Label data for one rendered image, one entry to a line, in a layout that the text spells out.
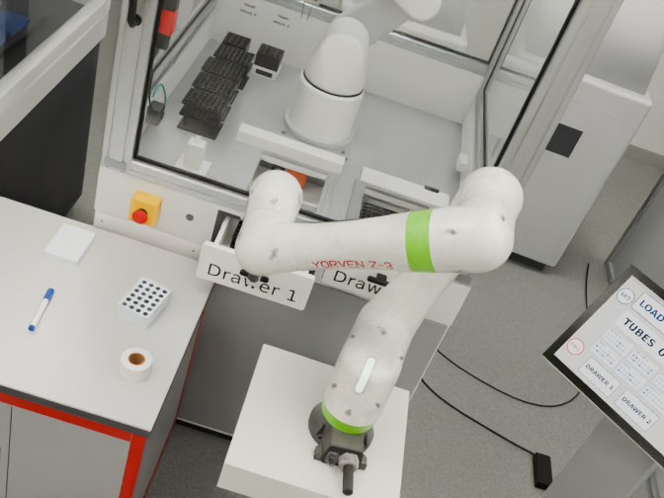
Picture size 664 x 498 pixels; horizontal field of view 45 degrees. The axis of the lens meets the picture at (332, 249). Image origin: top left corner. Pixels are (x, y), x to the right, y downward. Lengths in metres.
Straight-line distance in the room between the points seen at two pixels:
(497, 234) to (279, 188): 0.46
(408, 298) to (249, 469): 0.48
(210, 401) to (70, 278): 0.73
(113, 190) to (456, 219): 1.07
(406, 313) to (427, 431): 1.40
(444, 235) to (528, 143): 0.57
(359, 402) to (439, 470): 1.35
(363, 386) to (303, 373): 0.30
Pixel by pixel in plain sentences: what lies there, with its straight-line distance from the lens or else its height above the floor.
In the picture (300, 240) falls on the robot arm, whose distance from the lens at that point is 1.52.
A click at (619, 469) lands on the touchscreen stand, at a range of 2.21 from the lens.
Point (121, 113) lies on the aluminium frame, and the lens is 2.07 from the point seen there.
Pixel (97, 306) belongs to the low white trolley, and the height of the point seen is 0.76.
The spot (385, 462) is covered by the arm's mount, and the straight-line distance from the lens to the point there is 1.81.
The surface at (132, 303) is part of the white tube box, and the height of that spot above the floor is 0.80.
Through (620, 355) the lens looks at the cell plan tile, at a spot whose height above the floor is 1.06.
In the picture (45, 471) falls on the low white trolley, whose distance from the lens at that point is 2.08.
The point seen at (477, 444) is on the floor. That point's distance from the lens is 3.14.
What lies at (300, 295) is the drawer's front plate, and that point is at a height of 0.86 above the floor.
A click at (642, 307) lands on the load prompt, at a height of 1.15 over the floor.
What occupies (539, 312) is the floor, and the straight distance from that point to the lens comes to 3.87.
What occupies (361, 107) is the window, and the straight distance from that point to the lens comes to 1.92.
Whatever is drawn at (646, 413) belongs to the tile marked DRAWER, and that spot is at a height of 1.01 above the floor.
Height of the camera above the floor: 2.20
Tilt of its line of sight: 37 degrees down
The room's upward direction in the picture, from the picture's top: 21 degrees clockwise
